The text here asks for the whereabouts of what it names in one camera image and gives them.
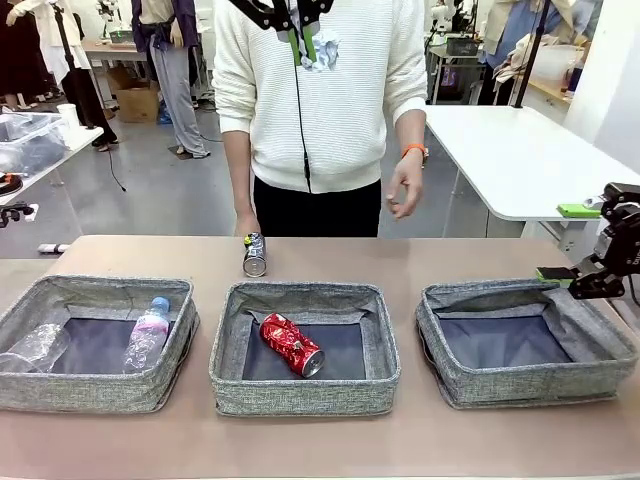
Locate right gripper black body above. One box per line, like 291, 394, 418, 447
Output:
593, 212, 640, 281

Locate white paper ball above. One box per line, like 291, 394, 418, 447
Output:
299, 29, 344, 75

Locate crushed black drink can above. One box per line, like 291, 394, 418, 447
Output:
241, 231, 267, 278

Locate clear bottle with blue cap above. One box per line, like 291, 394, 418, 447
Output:
122, 296, 172, 375

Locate person's right forearm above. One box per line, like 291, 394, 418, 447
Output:
222, 130, 256, 221

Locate person's left forearm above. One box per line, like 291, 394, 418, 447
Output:
392, 107, 429, 151

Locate person's left hand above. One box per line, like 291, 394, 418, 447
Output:
385, 157, 426, 221

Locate person's right hand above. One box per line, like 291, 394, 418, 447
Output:
233, 214, 261, 237

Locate white folding table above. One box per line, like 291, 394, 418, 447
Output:
422, 102, 640, 224

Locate person with grey trousers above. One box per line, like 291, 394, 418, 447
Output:
130, 0, 211, 160

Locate white knit sweater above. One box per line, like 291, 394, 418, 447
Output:
212, 0, 430, 195

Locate grey fabric basket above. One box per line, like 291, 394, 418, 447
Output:
208, 279, 402, 419
0, 273, 201, 415
414, 277, 640, 411

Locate brown cardboard box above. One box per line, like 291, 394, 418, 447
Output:
107, 64, 161, 124

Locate white plastic tub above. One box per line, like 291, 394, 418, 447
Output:
532, 43, 586, 84

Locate black stand pole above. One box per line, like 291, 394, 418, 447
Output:
510, 0, 551, 109

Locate orange smartwatch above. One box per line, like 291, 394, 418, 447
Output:
401, 143, 430, 169

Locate beige cloth pile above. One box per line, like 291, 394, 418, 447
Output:
492, 32, 546, 84

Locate black trousers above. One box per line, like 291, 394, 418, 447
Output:
252, 174, 384, 239

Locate person in blue shirt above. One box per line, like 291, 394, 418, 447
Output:
479, 0, 604, 69

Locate white side table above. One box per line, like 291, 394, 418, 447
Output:
0, 112, 105, 206

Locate white paper cup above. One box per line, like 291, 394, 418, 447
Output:
55, 103, 81, 132

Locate clear plastic storage box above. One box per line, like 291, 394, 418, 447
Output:
0, 112, 71, 176

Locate black and orange tool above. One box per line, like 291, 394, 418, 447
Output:
0, 172, 25, 197

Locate crushed red drink can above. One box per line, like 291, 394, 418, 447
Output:
258, 312, 326, 379

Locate thin black sweater cable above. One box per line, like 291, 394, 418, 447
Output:
294, 64, 314, 194

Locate black floor cable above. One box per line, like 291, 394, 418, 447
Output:
102, 144, 127, 194

